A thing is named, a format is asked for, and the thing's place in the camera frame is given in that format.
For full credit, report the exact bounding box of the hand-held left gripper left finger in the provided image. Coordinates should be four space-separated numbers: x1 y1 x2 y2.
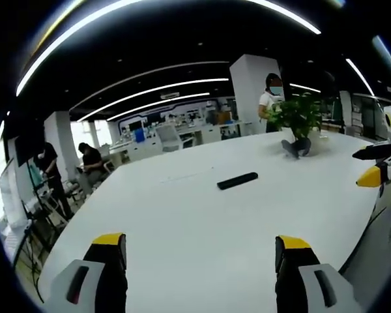
50 232 128 313

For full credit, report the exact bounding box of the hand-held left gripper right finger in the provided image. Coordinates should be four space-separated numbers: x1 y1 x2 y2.
274 235 366 313

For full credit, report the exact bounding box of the black remote control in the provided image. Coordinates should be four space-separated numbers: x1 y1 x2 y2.
216 171 259 190

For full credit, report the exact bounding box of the green potted plant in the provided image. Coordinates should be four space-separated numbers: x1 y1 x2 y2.
266 92 324 159

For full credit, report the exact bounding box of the white square pillar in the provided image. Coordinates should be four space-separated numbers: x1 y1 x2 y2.
228 53 281 135

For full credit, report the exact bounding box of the white office chair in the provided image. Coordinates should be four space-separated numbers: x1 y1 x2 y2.
154 125 195 153

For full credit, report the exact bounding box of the white workbench with equipment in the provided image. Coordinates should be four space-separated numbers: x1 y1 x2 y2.
100 97 245 164

